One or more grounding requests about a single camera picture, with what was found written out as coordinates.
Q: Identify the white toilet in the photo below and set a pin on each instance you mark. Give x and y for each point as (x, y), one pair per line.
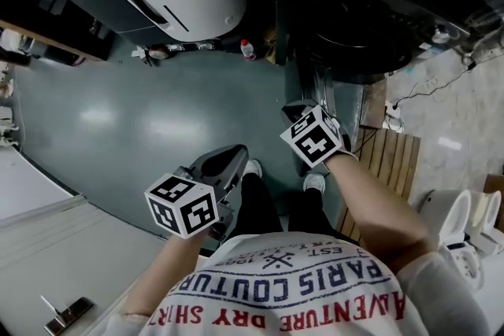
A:
(453, 224)
(490, 220)

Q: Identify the white door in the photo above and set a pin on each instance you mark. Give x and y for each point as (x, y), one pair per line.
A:
(59, 248)

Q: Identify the wooden slat floor mat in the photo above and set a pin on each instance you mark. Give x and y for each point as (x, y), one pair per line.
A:
(386, 165)

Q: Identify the white power strip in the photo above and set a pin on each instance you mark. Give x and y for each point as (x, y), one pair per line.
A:
(392, 109)

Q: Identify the grey metal base panel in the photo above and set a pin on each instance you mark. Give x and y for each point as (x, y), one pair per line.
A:
(338, 98)

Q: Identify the person's white shoe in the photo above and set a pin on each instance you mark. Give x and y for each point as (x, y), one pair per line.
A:
(253, 168)
(315, 183)

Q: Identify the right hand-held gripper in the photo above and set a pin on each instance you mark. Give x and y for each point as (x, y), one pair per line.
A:
(315, 137)

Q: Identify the brown wooden shelf unit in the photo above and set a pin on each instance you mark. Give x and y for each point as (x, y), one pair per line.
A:
(59, 43)

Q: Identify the person's right forearm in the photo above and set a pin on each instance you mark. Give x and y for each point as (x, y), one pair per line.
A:
(374, 208)

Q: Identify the person's black trousers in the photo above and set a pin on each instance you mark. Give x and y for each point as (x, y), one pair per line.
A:
(260, 208)

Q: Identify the white bottle with red cap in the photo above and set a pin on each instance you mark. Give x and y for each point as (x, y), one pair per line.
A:
(248, 50)

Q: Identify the person's white printed shirt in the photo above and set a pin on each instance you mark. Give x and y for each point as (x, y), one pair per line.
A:
(299, 287)

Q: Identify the person's left forearm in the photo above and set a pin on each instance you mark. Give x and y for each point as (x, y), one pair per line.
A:
(165, 275)

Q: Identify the brown cardboard box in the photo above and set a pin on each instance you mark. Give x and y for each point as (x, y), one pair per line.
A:
(495, 183)

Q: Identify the person's right white shoe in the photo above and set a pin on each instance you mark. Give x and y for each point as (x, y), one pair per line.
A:
(315, 183)

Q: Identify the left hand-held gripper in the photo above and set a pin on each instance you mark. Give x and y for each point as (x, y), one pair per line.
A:
(181, 204)

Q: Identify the person's left white shoe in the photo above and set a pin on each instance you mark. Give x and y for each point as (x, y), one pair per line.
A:
(253, 168)

